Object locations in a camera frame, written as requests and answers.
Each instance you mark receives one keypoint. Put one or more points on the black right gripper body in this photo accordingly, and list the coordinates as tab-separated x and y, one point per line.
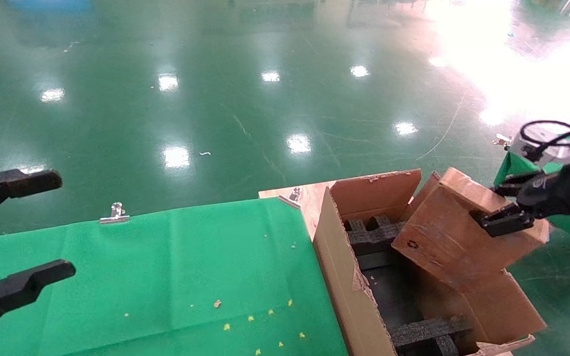
562	190

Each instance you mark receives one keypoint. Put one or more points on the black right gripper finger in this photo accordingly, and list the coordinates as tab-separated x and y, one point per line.
512	188
502	222

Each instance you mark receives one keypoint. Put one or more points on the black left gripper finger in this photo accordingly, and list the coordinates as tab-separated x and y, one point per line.
23	183
18	289

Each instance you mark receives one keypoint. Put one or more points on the small brown cardboard box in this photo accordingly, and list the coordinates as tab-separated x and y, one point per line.
443	237

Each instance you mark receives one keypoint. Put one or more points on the large open cardboard carton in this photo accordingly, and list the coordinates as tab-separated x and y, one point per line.
344	277

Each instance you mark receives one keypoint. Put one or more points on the silver binder clip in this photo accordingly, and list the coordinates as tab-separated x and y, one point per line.
295	194
503	142
115	216

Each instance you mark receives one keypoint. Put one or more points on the large green tablecloth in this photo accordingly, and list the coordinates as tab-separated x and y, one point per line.
141	277

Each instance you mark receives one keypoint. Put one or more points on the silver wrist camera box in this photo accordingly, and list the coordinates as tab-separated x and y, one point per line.
552	136

